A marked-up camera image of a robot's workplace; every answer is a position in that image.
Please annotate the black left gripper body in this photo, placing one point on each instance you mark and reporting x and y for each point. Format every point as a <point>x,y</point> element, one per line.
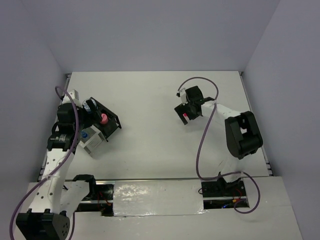
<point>84,119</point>

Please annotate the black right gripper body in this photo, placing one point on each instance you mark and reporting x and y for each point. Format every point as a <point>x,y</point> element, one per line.
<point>190,112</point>

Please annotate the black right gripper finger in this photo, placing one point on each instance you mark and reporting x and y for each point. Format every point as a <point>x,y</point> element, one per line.
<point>180,109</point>
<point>183,118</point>

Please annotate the clear glue bottle blue cap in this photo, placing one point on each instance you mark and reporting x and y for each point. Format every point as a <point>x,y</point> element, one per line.
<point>84,135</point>

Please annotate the blue slime jar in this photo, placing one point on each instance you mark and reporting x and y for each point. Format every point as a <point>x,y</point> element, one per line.
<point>89,105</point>

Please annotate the pink capped crayon tube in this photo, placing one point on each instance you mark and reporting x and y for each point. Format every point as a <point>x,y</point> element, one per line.
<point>104,119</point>

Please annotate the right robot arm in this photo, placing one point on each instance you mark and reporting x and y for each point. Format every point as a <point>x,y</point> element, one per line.
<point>242,136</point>

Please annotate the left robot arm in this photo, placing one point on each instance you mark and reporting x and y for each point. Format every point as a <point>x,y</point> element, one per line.
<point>51,214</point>

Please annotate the white slotted organizer box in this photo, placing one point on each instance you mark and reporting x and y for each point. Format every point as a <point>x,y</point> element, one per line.
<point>90,145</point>

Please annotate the black slotted organizer box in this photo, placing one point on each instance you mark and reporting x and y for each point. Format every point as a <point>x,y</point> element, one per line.
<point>95,118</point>

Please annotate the silver taped front panel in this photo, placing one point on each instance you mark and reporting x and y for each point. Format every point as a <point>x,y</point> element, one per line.
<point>157,198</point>

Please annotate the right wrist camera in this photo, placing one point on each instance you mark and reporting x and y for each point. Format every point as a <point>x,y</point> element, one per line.
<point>181,93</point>

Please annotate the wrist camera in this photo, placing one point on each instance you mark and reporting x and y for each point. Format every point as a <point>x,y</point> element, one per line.
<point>181,93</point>
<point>75,97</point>

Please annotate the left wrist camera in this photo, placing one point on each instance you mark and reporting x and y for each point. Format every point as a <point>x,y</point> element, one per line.
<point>75,97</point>

